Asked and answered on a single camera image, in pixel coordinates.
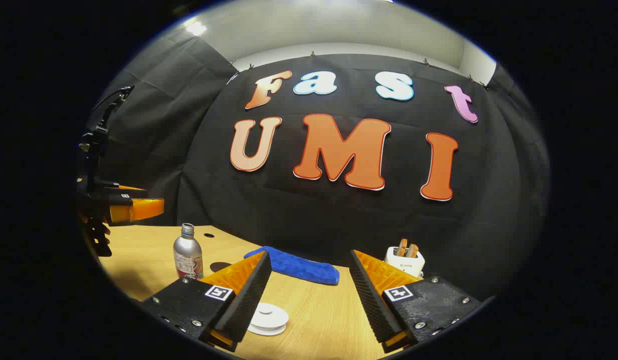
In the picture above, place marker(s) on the silver water bottle red label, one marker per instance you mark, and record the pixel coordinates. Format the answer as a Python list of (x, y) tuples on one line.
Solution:
[(187, 252)]

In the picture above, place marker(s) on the white teacup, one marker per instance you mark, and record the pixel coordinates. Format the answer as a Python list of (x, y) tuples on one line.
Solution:
[(255, 328)]

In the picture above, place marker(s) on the white toaster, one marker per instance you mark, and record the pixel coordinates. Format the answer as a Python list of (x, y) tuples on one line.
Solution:
[(404, 265)]

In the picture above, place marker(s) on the ceiling light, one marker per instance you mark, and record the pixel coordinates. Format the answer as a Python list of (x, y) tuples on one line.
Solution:
[(195, 28)]

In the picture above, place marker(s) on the toasted bread slice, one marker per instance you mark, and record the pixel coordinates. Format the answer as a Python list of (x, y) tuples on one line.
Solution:
[(402, 247), (413, 251)]

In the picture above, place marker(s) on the blue towel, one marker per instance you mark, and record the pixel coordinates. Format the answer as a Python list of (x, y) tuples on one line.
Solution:
[(298, 267)]

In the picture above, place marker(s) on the white saucer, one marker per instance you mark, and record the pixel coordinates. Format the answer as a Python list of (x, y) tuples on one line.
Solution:
[(266, 333)]

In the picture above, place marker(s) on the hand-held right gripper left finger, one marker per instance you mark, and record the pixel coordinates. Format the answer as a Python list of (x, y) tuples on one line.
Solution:
[(249, 300)]

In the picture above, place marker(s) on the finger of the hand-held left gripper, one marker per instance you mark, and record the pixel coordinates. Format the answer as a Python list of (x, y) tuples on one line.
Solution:
[(133, 192), (138, 210)]

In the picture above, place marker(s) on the white teacup lid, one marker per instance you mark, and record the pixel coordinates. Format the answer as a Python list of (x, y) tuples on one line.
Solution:
[(268, 315)]

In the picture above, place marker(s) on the dark grey curtain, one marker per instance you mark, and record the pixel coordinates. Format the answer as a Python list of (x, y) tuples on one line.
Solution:
[(153, 125)]

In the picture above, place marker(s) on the dark brown round coaster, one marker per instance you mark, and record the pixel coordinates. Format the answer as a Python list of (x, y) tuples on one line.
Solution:
[(219, 266)]

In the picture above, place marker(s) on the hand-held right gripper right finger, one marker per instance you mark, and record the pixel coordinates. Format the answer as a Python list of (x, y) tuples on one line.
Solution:
[(370, 305)]

